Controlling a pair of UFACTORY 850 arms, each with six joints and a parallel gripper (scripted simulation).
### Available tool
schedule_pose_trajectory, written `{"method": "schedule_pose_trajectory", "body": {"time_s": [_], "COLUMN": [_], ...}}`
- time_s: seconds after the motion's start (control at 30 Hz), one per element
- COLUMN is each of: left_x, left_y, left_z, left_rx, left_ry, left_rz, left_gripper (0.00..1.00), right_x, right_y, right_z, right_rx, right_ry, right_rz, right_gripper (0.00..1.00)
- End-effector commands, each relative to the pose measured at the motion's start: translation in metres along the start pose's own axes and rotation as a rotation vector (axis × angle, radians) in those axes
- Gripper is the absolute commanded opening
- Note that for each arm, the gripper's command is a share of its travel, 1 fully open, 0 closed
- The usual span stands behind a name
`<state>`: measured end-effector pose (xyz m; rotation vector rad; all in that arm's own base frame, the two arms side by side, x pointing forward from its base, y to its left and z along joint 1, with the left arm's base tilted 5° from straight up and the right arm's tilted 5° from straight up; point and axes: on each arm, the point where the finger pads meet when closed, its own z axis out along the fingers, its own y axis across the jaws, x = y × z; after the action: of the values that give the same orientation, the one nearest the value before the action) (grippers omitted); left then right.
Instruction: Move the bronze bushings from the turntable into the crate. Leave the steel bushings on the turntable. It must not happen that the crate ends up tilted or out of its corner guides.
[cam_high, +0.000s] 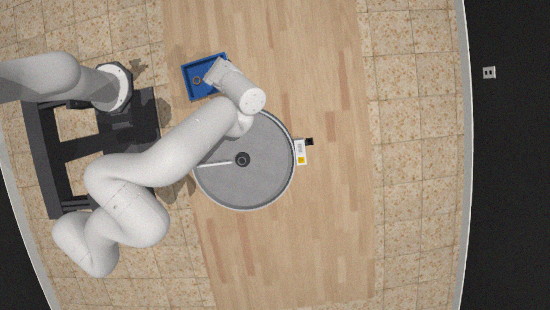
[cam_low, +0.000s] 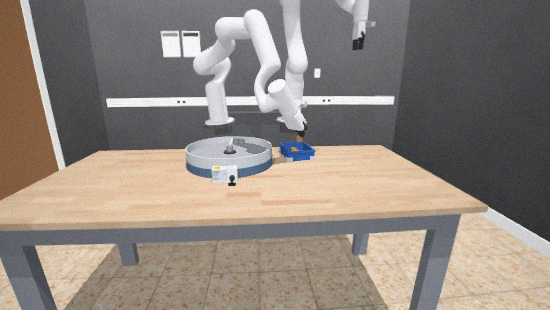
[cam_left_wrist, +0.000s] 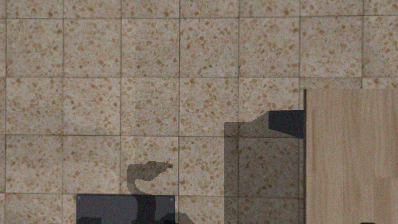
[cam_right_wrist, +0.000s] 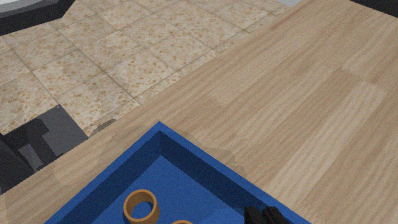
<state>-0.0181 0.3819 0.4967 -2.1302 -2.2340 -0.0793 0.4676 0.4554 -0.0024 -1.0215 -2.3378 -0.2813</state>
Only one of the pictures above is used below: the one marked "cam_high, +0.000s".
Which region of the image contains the blue open-top crate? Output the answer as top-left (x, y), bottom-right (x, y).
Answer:
top-left (181, 52), bottom-right (227, 101)

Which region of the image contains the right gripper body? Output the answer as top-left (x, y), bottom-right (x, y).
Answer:
top-left (212, 60), bottom-right (243, 94)

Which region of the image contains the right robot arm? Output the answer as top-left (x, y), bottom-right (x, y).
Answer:
top-left (52, 56), bottom-right (266, 278)

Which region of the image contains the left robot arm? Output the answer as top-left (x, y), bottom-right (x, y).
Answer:
top-left (0, 51), bottom-right (129, 111)

